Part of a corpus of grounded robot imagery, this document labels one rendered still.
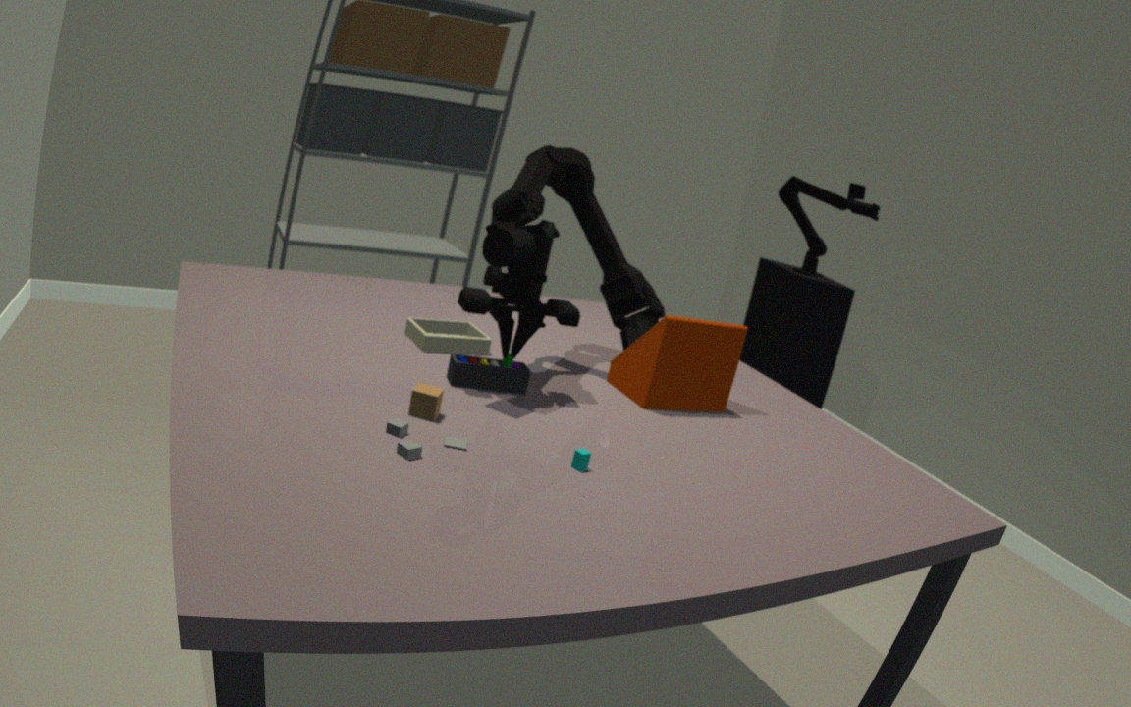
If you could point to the small teal block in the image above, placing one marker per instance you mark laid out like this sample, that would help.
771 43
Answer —
581 460

